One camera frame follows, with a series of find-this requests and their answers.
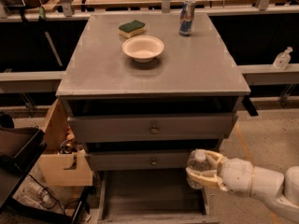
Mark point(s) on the green yellow sponge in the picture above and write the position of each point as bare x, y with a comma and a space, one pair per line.
132, 28

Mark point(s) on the clear plastic water bottle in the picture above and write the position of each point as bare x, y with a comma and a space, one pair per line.
198, 162

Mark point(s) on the clear soap dispenser bottle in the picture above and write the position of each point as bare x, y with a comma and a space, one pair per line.
283, 59

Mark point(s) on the grey top drawer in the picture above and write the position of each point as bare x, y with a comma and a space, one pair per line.
98, 129

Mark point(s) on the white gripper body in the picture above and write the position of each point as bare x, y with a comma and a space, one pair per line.
238, 174

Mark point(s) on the grey middle drawer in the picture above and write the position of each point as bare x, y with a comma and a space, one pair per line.
138, 160

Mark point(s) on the grey drawer cabinet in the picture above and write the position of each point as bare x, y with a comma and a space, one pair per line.
195, 75

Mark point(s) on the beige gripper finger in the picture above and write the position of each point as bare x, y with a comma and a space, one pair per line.
208, 179
216, 161

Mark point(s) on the light wooden box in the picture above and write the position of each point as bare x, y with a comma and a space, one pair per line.
60, 169

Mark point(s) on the blue silver drink can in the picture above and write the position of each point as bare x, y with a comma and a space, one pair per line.
186, 17

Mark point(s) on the white bowl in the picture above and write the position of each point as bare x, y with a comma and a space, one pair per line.
143, 48

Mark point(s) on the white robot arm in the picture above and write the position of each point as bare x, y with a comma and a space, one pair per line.
277, 191

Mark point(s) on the grey open bottom drawer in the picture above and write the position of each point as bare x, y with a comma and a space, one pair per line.
160, 196

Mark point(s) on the black cart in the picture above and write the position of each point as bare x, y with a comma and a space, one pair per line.
20, 148

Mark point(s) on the plastic bottle on floor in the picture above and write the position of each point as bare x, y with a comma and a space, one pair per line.
43, 196

